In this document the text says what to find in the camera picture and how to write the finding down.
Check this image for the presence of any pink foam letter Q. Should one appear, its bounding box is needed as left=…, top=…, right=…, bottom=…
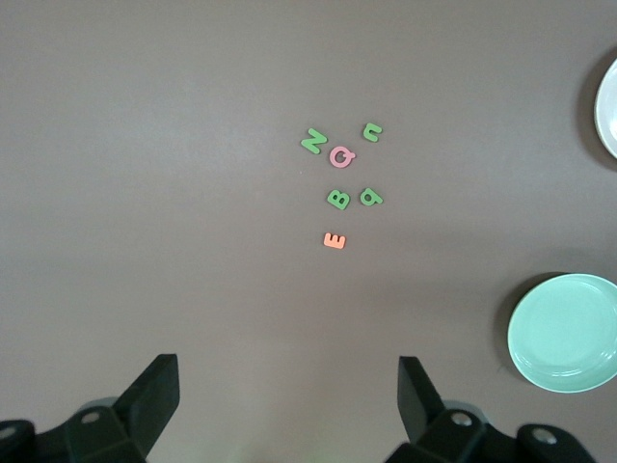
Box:
left=328, top=144, right=358, bottom=170

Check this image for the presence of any green plate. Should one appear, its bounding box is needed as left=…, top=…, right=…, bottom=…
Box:
left=506, top=273, right=617, bottom=395

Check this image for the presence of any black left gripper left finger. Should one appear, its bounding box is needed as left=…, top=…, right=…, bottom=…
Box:
left=33, top=354, right=180, bottom=463

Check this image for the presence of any beige plate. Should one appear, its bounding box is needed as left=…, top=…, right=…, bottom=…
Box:
left=593, top=56, right=617, bottom=160

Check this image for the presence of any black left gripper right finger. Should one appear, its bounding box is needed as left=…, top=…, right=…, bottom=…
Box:
left=385, top=356, right=517, bottom=463

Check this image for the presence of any brown table cover mat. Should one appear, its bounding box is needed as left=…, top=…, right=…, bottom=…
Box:
left=0, top=0, right=617, bottom=463

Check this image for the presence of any green foam letter B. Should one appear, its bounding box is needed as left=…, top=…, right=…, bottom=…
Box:
left=326, top=187, right=351, bottom=212

